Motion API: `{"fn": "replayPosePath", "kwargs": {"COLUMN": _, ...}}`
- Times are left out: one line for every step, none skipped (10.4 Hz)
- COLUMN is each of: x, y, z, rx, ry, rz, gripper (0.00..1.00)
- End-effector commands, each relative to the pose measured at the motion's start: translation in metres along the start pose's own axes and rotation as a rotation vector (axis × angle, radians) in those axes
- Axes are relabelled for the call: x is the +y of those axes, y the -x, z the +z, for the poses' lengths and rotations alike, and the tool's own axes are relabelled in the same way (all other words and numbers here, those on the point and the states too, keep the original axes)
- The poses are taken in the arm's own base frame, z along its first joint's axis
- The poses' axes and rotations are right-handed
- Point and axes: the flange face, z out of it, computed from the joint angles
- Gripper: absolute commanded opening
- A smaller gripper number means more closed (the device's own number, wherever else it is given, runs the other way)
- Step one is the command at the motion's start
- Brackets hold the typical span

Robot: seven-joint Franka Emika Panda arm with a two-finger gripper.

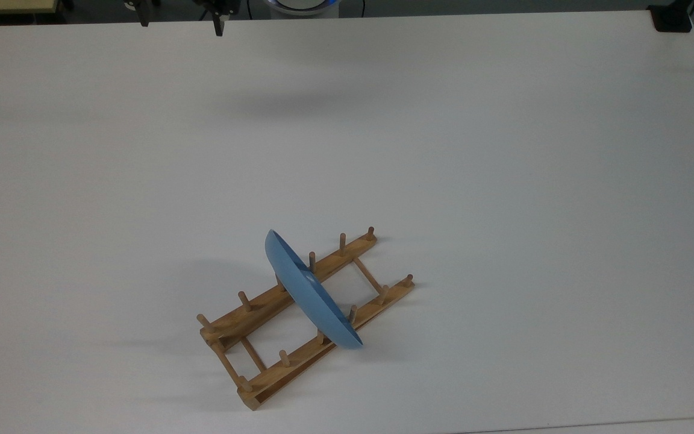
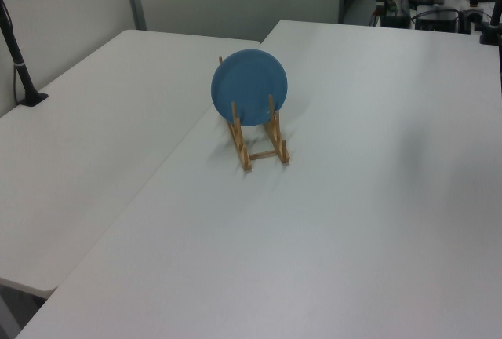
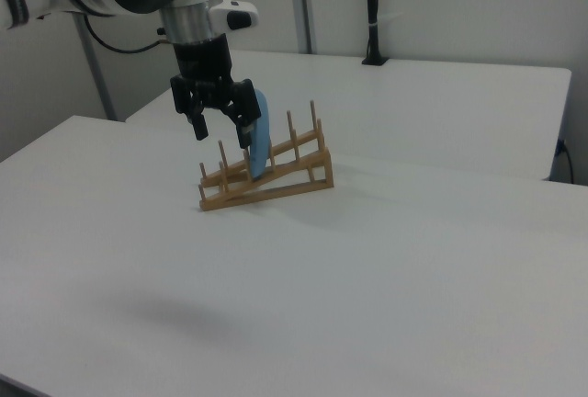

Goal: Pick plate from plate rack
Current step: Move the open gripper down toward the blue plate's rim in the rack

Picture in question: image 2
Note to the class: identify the blue round plate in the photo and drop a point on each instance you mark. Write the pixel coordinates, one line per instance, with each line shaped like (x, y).
(249, 84)

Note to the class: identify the wooden plate rack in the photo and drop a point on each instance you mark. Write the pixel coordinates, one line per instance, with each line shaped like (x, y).
(247, 154)

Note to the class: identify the small black box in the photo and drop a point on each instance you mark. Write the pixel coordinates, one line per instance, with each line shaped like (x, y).
(395, 22)

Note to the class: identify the black computer box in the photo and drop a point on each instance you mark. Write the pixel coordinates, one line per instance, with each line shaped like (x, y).
(437, 21)

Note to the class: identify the black clamped camera pole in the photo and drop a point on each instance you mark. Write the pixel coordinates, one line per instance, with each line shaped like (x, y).
(495, 9)

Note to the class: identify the black camera pole with base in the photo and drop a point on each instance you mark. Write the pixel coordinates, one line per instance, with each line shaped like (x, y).
(19, 64)

